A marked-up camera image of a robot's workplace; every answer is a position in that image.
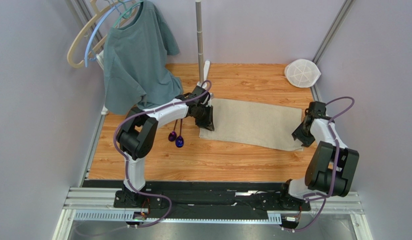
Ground blue plastic hanger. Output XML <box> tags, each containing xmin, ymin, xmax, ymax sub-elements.
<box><xmin>83</xmin><ymin>0</ymin><xmax>139</xmax><ymax>68</ymax></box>

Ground blue purple spoon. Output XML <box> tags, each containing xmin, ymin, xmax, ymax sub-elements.
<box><xmin>175</xmin><ymin>119</ymin><xmax>184</xmax><ymax>148</ymax></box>

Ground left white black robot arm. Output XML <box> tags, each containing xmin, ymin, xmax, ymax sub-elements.
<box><xmin>113</xmin><ymin>80</ymin><xmax>215</xmax><ymax>206</ymax></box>

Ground beige cloth napkin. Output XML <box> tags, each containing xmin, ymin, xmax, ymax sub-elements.
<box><xmin>199</xmin><ymin>98</ymin><xmax>304</xmax><ymax>152</ymax></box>

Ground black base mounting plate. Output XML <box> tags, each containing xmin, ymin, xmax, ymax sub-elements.
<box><xmin>113</xmin><ymin>181</ymin><xmax>312</xmax><ymax>220</ymax></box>

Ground teal green t-shirt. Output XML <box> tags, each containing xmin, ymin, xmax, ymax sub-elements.
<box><xmin>104</xmin><ymin>0</ymin><xmax>184</xmax><ymax>115</ymax></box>

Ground white plastic mesh basket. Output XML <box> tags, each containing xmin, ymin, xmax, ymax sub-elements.
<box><xmin>284</xmin><ymin>58</ymin><xmax>322</xmax><ymax>88</ymax></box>

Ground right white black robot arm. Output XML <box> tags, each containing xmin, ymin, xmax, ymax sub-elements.
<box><xmin>281</xmin><ymin>101</ymin><xmax>359</xmax><ymax>201</ymax></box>

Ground beige wooden hanger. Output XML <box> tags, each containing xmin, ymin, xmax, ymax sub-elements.
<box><xmin>66</xmin><ymin>0</ymin><xmax>108</xmax><ymax>69</ymax></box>

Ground white rack base foot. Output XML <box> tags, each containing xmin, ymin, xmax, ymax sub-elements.
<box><xmin>197</xmin><ymin>59</ymin><xmax>214</xmax><ymax>107</ymax></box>

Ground green plastic hanger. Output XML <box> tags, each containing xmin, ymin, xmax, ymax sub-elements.
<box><xmin>112</xmin><ymin>0</ymin><xmax>144</xmax><ymax>28</ymax></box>

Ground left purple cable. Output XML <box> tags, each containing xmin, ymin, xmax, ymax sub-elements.
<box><xmin>113</xmin><ymin>79</ymin><xmax>213</xmax><ymax>229</ymax></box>

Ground aluminium frame rail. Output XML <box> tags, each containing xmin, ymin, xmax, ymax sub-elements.
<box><xmin>53</xmin><ymin>182</ymin><xmax>372</xmax><ymax>240</ymax></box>

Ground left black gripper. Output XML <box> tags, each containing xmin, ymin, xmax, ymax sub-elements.
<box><xmin>194</xmin><ymin>104</ymin><xmax>215</xmax><ymax>132</ymax></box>

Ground metal garment rack pole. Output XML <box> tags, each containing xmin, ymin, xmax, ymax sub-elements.
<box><xmin>195</xmin><ymin>0</ymin><xmax>204</xmax><ymax>84</ymax></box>

